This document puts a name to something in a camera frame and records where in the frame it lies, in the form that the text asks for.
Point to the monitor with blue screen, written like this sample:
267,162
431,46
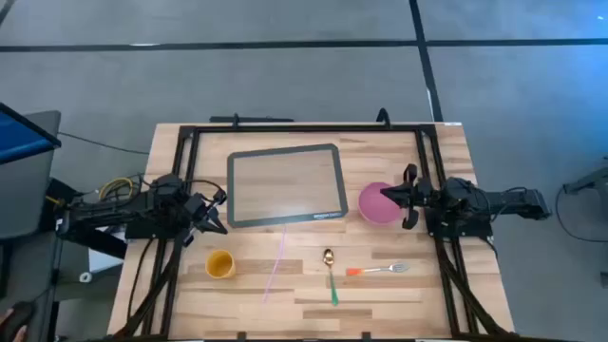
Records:
19,138

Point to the black clamp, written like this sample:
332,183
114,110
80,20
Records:
383,116

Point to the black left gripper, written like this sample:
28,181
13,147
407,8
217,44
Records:
197,209

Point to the grey metal stand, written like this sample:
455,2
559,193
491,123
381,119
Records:
589,180

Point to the translucent mat with dark border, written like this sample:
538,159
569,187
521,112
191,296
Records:
285,185

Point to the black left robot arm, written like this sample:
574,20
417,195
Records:
119,214

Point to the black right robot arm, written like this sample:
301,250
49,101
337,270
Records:
513,202

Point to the white tape roll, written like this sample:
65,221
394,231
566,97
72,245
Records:
85,277

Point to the person's hand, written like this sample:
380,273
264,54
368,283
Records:
21,335

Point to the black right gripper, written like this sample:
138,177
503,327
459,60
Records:
427,195

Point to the pink plastic bowl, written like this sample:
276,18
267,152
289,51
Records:
375,209

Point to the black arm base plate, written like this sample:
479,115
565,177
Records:
157,232
465,229

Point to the yellow plastic cup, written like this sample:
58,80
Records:
220,264

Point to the black metal table frame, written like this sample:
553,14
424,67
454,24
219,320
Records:
309,128

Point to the pink drinking straw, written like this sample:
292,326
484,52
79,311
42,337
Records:
275,263

